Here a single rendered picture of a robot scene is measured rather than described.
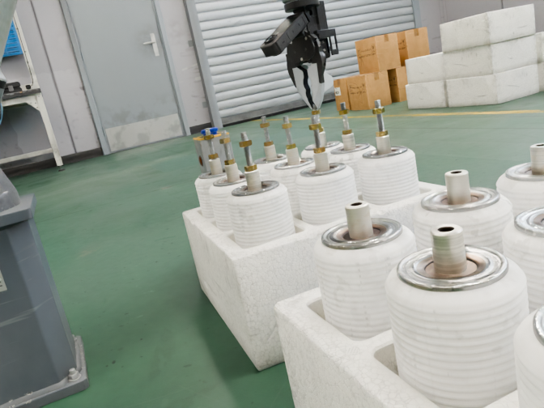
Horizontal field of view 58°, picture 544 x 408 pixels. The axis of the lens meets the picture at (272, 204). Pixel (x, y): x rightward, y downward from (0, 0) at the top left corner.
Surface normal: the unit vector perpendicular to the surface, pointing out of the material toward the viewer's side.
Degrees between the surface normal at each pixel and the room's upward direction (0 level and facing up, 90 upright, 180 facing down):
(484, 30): 90
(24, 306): 90
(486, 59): 90
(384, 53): 90
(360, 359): 0
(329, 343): 0
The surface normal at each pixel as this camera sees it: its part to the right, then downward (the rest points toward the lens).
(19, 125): 0.40, 0.14
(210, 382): -0.20, -0.95
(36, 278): 0.92, -0.10
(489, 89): -0.87, 0.29
